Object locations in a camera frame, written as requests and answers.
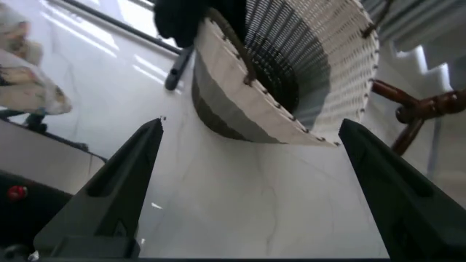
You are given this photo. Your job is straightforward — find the white laundry basket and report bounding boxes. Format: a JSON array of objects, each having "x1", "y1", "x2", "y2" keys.
[{"x1": 191, "y1": 0, "x2": 396, "y2": 147}]

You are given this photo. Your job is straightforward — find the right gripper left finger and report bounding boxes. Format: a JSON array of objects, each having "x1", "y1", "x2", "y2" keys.
[{"x1": 33, "y1": 116, "x2": 165, "y2": 258}]

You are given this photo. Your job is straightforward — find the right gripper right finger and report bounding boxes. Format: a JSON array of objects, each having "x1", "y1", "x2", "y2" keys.
[{"x1": 338, "y1": 118, "x2": 466, "y2": 262}]

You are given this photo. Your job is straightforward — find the black garment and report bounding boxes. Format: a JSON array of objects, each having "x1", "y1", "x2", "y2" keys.
[{"x1": 152, "y1": 0, "x2": 249, "y2": 49}]

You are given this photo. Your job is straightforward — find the cream printed garment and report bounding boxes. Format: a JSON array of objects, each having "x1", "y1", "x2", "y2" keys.
[{"x1": 0, "y1": 1, "x2": 73, "y2": 116}]

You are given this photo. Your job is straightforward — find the brown wooden stand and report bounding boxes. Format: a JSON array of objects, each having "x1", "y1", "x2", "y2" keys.
[{"x1": 370, "y1": 79, "x2": 466, "y2": 157}]

